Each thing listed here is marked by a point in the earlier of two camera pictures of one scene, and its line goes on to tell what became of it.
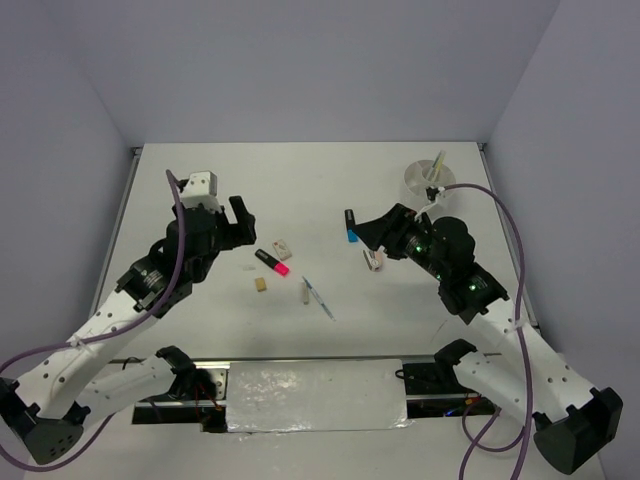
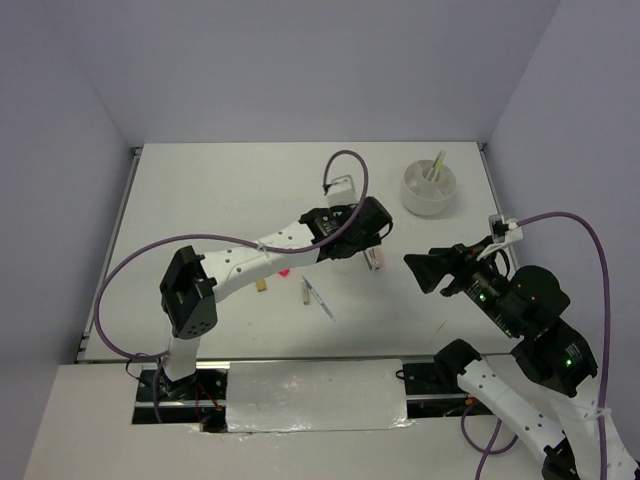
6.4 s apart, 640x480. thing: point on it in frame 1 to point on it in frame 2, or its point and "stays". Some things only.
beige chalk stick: (304, 293) stays
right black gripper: (390, 228) to (456, 259)
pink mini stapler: (374, 259) stays
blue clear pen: (318, 298) stays
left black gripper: (240, 233) to (366, 242)
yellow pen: (438, 166) stays
